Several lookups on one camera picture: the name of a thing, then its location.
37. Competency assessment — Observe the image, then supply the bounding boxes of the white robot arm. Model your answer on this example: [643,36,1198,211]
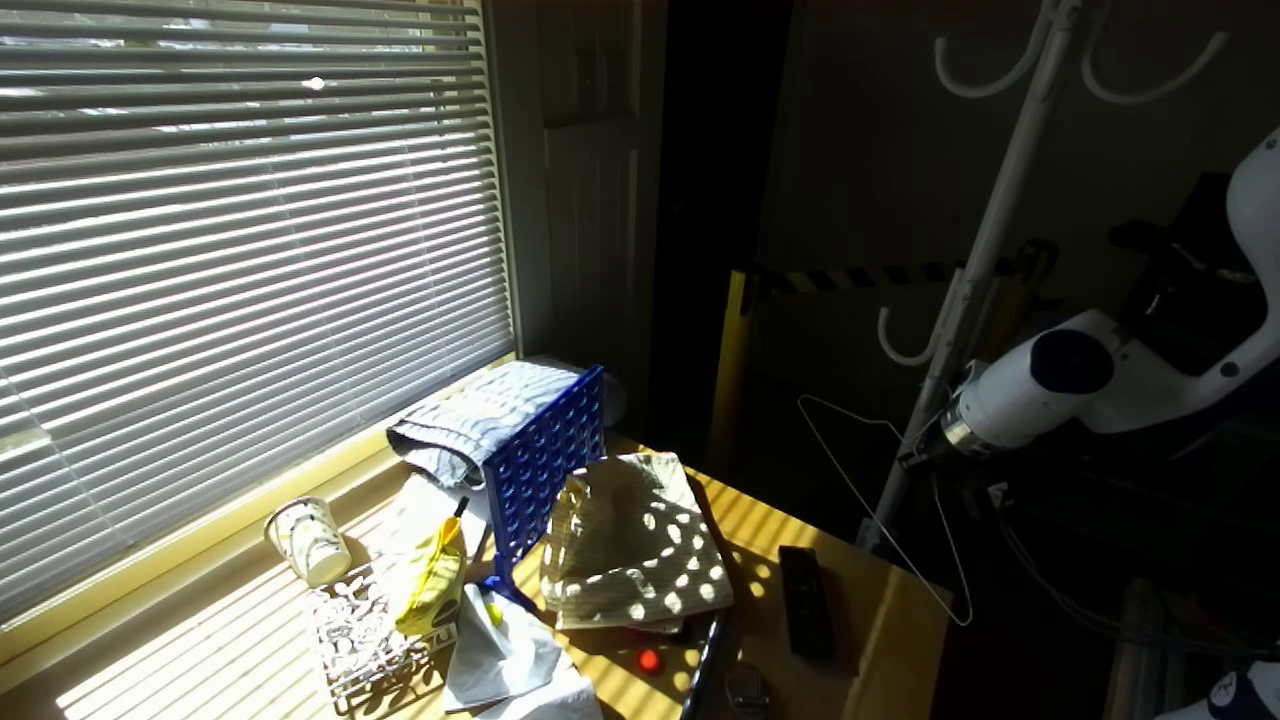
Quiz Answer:
[940,130,1280,452]

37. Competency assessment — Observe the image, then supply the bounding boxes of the folded grey towel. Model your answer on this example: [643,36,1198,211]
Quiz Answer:
[389,358,575,487]

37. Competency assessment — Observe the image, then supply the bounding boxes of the black remote control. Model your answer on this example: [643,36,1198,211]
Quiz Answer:
[779,545,834,659]

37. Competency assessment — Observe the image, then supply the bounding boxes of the yellow snack bag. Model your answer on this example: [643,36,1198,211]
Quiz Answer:
[391,514,462,635]

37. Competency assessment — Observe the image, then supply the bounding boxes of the white crumpled cloth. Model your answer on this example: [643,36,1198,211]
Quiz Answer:
[442,582,605,720]

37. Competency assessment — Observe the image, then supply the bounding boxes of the white glass jar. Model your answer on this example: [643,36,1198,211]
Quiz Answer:
[264,496,350,589]

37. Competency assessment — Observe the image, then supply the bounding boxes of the clear patterned plastic bag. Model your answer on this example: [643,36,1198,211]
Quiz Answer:
[306,565,452,720]

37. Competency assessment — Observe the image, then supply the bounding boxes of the white window blinds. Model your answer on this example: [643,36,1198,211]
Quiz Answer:
[0,0,516,619]

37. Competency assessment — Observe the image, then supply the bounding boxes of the white coat rack pole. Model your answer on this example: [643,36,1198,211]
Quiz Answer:
[855,0,1232,557]

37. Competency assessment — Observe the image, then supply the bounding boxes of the yellow stanchion post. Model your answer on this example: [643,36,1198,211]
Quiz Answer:
[706,267,747,473]

